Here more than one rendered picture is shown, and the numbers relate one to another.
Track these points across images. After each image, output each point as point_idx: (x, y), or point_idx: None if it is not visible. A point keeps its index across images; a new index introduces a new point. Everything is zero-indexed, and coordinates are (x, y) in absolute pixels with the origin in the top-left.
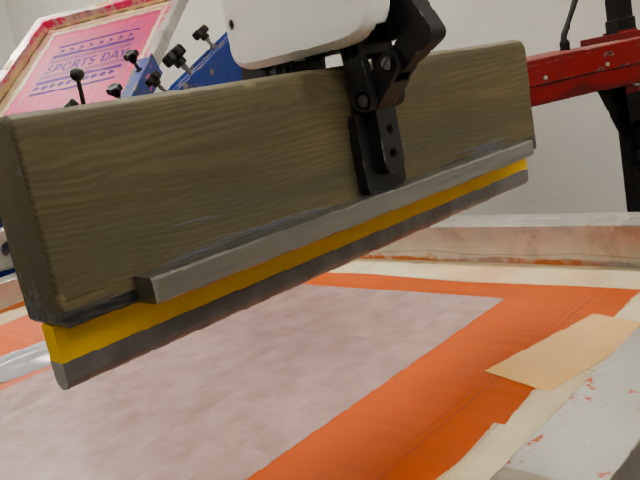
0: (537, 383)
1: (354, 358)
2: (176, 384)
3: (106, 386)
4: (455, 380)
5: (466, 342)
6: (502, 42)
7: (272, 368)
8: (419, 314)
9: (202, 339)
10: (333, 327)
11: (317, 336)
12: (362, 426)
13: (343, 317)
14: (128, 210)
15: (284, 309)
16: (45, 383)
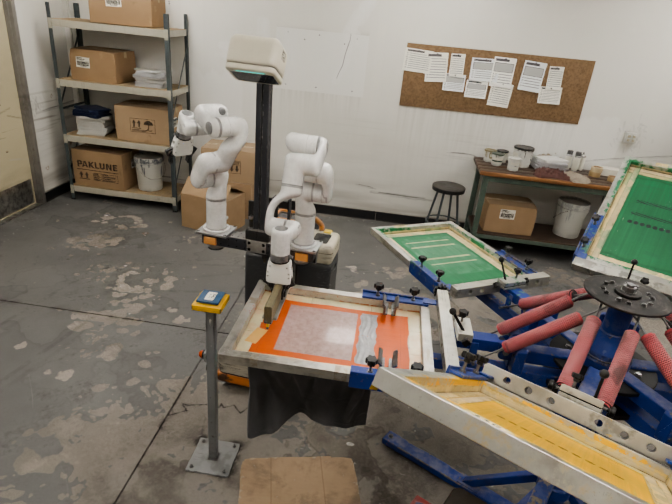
0: (259, 328)
1: (291, 332)
2: (319, 325)
3: (333, 324)
4: (271, 328)
5: (274, 336)
6: (266, 303)
7: (304, 329)
8: (288, 344)
9: (330, 336)
10: (303, 340)
11: (304, 337)
12: (279, 320)
13: (304, 343)
14: None
15: (322, 346)
16: (349, 324)
